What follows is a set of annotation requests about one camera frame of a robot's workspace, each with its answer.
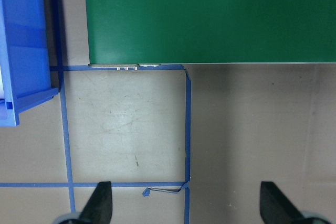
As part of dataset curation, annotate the blue left plastic bin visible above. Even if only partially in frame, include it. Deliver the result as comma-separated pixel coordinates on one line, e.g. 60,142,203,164
1,0,58,127

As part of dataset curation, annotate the green conveyor belt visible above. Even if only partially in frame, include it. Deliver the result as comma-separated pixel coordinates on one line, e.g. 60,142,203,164
86,0,335,65

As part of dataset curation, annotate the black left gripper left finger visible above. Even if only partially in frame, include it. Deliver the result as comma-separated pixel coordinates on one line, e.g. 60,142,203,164
78,182,113,223

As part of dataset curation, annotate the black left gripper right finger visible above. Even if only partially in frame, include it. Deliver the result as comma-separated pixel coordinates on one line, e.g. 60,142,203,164
260,182,309,223

